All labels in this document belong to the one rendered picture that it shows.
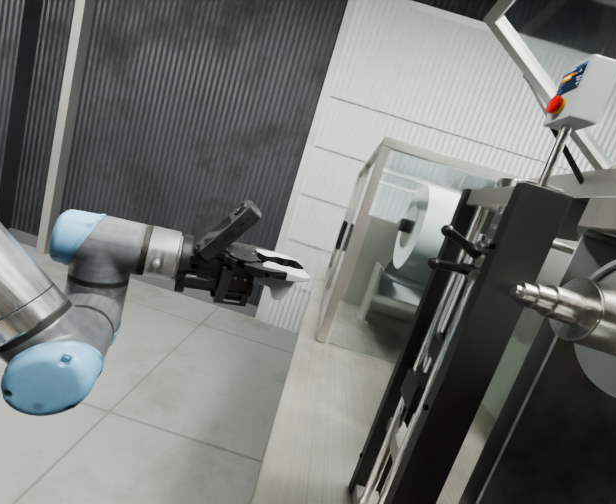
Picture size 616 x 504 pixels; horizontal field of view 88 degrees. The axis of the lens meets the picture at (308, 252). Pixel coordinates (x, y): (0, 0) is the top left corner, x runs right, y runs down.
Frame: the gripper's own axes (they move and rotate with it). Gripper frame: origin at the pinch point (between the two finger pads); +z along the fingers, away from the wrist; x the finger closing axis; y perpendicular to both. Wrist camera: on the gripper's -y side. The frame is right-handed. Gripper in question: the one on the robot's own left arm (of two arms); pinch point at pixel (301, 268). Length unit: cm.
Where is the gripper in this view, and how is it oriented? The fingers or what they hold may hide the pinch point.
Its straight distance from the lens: 56.8
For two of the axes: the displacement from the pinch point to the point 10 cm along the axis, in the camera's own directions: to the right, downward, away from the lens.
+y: -3.4, 8.9, 2.9
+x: 3.1, 4.0, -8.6
